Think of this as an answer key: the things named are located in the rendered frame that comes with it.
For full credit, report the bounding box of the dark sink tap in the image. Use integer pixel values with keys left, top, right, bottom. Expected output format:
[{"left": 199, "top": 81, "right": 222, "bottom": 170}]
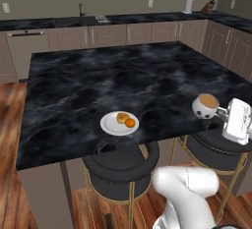
[{"left": 78, "top": 2, "right": 87, "bottom": 19}]

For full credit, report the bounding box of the beige dishwasher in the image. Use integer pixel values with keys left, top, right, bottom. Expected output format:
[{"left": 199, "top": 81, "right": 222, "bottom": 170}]
[{"left": 5, "top": 29, "right": 51, "bottom": 81}]

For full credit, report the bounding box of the brown knife block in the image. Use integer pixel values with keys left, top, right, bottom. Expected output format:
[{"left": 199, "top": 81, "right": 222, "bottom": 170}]
[{"left": 200, "top": 0, "right": 217, "bottom": 14}]

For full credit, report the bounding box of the orange fruit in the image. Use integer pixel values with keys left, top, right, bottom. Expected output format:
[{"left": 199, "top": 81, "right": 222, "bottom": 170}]
[{"left": 124, "top": 117, "right": 137, "bottom": 129}]

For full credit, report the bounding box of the white round plate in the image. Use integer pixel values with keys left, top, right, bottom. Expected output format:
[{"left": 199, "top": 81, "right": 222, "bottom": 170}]
[{"left": 99, "top": 110, "right": 140, "bottom": 138}]

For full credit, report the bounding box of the black stool with gold legs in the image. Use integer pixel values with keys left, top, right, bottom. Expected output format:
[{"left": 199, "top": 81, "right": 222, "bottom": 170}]
[
  {"left": 81, "top": 140, "right": 161, "bottom": 229},
  {"left": 169, "top": 128, "right": 252, "bottom": 223}
]

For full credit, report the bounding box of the beige kitchen island base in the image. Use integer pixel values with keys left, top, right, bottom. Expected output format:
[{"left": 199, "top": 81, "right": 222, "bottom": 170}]
[{"left": 17, "top": 160, "right": 76, "bottom": 229}]

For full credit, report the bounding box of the beige base cupboard run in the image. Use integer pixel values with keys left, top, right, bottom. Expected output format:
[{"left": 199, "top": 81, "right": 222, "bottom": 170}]
[
  {"left": 201, "top": 20, "right": 252, "bottom": 83},
  {"left": 45, "top": 19, "right": 210, "bottom": 53}
]

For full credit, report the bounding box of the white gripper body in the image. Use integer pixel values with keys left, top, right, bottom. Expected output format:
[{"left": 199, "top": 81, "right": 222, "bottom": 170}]
[{"left": 221, "top": 97, "right": 251, "bottom": 146}]

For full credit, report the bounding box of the white spotted coffee mug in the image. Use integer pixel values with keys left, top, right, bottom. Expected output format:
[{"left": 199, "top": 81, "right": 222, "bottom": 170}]
[{"left": 191, "top": 92, "right": 227, "bottom": 120}]

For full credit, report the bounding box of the golden brown pastry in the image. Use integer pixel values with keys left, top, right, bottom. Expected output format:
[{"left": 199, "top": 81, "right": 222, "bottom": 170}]
[{"left": 116, "top": 111, "right": 130, "bottom": 125}]

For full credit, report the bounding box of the white paper towel roll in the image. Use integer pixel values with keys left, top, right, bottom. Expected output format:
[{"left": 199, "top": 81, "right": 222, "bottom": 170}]
[{"left": 182, "top": 0, "right": 195, "bottom": 15}]

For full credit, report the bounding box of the steel sink basin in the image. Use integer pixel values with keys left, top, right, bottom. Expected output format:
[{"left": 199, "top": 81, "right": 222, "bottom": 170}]
[{"left": 94, "top": 14, "right": 112, "bottom": 24}]

